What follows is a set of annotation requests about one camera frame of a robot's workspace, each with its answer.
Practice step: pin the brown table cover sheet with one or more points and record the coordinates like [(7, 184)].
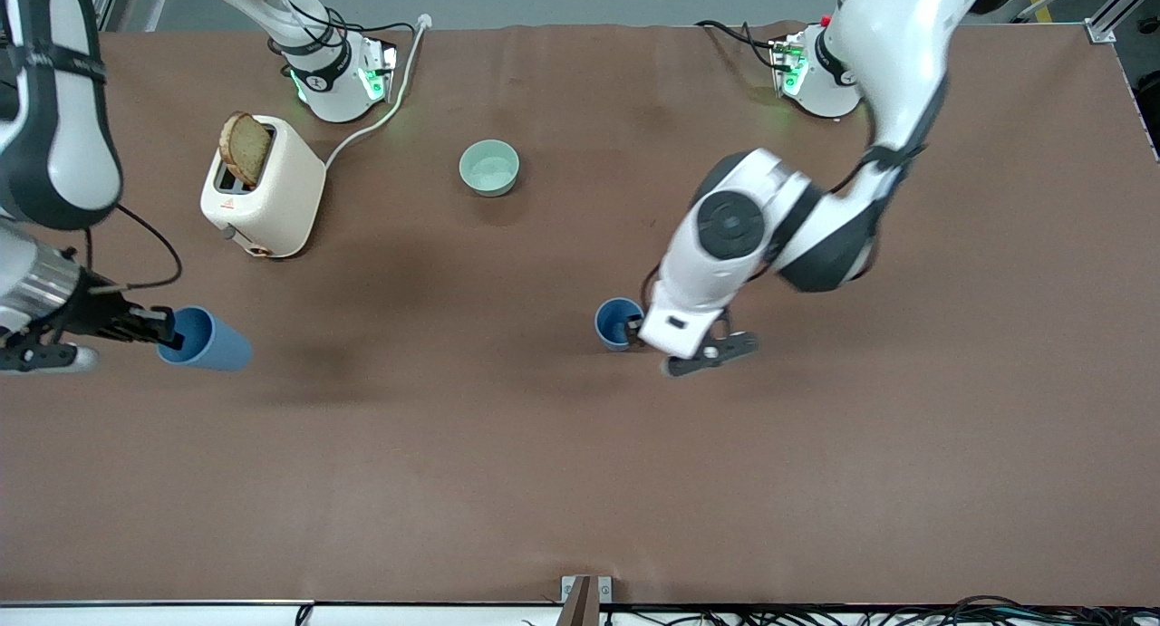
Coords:
[(544, 472)]

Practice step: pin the blue plastic cup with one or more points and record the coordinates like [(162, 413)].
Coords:
[(213, 341), (614, 322)]

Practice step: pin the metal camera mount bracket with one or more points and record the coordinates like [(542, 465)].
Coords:
[(586, 594)]

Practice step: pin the aluminium frame profile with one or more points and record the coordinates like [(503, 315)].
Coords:
[(127, 1), (1119, 10)]

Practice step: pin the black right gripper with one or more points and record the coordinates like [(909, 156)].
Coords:
[(93, 312)]

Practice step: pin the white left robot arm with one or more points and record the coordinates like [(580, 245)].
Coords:
[(725, 227)]

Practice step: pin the mint green bowl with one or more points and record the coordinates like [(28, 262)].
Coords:
[(489, 168)]

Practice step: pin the brown bread slice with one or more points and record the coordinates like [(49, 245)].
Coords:
[(245, 150)]

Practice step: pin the cream white toaster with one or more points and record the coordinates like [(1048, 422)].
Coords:
[(272, 196)]

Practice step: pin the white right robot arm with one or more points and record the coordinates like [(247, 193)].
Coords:
[(63, 110)]

